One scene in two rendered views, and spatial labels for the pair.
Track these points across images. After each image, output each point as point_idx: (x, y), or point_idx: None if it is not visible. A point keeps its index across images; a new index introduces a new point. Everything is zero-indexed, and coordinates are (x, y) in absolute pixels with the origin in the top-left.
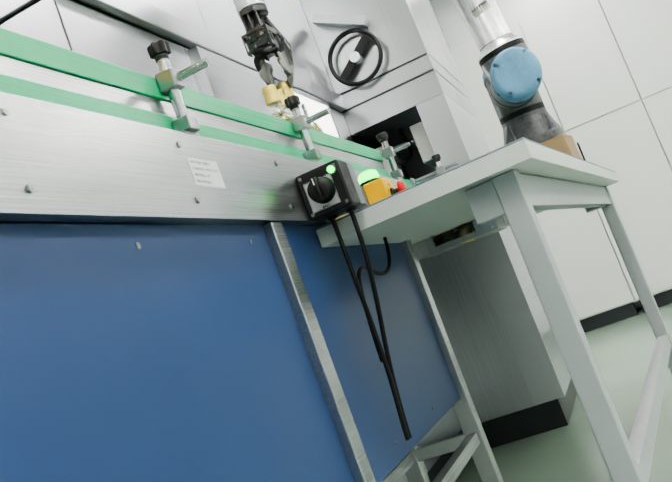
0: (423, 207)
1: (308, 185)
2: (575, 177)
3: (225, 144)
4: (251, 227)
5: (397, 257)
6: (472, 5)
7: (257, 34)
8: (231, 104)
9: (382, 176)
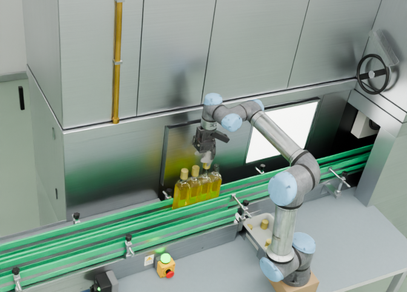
0: None
1: (91, 285)
2: None
3: (42, 286)
4: None
5: None
6: (274, 232)
7: (197, 143)
8: (68, 259)
9: (211, 231)
